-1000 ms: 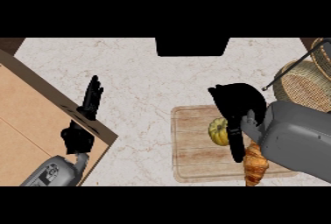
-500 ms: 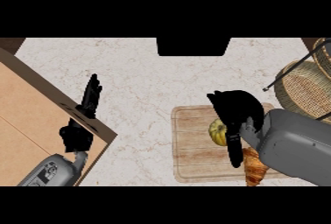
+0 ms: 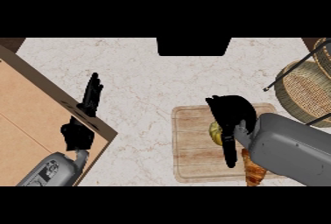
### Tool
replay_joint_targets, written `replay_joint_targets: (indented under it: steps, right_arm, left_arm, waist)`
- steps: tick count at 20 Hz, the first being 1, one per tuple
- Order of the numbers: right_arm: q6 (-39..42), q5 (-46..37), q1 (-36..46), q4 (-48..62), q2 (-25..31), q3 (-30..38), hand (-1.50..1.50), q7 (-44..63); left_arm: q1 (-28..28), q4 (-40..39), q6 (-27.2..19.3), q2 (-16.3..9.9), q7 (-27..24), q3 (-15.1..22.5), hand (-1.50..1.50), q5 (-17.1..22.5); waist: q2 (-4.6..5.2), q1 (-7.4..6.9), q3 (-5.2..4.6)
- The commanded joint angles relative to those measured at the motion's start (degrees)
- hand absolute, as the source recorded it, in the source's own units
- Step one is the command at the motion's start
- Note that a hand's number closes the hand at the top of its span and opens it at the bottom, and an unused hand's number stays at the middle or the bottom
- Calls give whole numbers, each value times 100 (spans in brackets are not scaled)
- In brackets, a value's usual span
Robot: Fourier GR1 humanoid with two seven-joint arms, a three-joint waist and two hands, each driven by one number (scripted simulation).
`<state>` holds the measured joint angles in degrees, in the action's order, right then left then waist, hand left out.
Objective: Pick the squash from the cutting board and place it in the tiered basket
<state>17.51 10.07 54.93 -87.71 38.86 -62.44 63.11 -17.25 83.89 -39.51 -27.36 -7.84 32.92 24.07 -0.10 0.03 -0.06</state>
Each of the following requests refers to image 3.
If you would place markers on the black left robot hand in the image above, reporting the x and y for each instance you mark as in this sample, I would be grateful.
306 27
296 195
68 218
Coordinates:
78 135

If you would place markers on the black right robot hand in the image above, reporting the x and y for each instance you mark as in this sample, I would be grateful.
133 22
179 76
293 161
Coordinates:
231 112

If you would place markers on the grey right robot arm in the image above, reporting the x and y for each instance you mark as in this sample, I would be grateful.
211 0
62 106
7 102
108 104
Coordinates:
288 148

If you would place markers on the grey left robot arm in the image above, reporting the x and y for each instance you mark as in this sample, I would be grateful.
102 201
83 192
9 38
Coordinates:
56 169

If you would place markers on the yellow green squash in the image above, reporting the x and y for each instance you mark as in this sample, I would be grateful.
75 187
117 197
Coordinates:
216 133

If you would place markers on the pale wooden cutting board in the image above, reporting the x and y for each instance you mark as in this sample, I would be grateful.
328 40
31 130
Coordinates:
202 145

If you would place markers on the wicker tiered basket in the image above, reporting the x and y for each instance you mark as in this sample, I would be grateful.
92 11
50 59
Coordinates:
307 90

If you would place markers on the open wooden cabinet door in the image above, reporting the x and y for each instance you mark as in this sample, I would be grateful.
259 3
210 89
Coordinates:
38 122

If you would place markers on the brown croissant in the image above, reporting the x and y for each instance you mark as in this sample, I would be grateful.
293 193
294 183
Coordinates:
253 170

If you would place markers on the black box appliance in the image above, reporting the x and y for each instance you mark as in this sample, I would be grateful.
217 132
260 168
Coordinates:
194 46

